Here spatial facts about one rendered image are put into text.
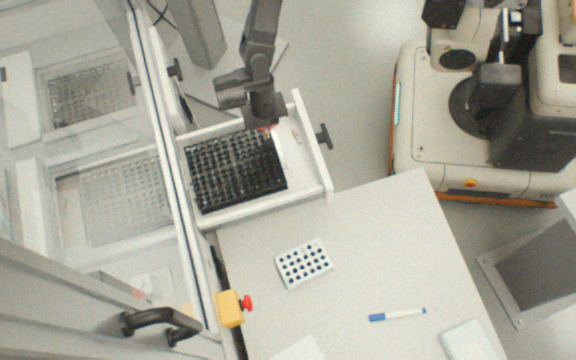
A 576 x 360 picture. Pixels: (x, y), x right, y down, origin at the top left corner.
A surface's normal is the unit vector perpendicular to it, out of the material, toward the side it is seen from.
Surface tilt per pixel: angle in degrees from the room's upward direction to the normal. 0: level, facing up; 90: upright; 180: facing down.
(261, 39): 59
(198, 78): 5
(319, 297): 0
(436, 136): 0
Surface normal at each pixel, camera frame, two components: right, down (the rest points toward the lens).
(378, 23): -0.07, -0.36
